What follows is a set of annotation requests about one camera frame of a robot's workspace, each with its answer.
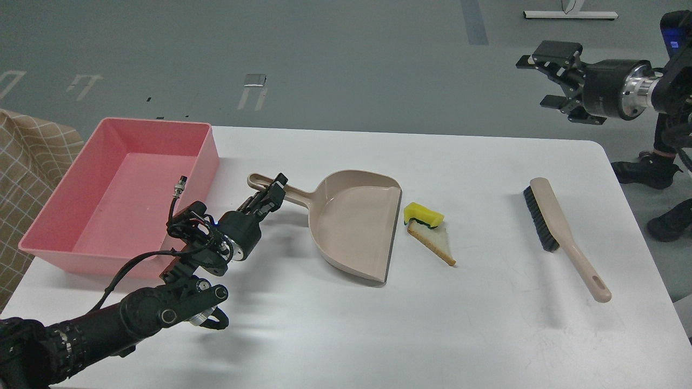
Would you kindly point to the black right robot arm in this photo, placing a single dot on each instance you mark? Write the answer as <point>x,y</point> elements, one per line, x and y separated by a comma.
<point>671,83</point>

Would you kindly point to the person black leg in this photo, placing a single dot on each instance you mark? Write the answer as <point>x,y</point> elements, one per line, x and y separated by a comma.
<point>660,148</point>

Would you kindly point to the beige plastic dustpan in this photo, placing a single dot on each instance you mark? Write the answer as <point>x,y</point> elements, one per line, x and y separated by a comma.
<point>352,217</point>

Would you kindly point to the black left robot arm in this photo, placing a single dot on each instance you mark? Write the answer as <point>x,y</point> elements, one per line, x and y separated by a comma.
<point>37,356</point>

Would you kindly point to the toast bread slice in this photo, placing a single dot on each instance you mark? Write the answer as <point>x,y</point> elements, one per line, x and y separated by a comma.
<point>433,238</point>

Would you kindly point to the yellow green sponge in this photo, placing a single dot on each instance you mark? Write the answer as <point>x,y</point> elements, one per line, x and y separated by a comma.
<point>421,214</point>

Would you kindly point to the white table base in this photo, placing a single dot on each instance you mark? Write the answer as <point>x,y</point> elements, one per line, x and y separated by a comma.
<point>572,10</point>

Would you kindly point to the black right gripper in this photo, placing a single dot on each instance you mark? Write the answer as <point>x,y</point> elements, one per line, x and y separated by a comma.
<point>613,88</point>

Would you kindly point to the black shoe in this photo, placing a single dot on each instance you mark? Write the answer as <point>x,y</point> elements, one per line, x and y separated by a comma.
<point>652,170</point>
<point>670,226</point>

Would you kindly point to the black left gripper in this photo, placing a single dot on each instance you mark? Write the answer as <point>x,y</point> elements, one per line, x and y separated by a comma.
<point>241,226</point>

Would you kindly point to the pink plastic bin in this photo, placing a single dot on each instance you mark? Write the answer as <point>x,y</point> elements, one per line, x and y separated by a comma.
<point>114,200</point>

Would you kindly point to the beige brush black bristles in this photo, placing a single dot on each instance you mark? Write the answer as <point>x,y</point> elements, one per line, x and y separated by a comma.
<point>554,232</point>

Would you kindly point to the beige checkered cloth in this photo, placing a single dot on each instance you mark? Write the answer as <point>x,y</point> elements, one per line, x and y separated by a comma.
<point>35,155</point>

